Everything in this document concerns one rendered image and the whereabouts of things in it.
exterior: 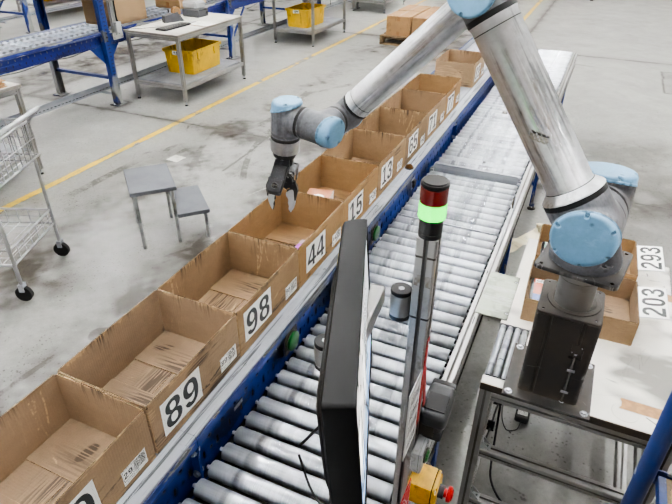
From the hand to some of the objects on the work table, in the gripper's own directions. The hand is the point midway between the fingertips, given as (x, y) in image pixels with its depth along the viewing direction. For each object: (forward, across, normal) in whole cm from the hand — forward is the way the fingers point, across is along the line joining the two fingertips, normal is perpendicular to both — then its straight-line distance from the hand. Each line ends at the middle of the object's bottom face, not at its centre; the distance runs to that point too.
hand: (281, 208), depth 184 cm
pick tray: (+38, -111, -21) cm, 119 cm away
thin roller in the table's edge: (+40, -82, +7) cm, 92 cm away
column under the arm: (+35, -95, +19) cm, 104 cm away
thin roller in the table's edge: (+40, -80, +6) cm, 90 cm away
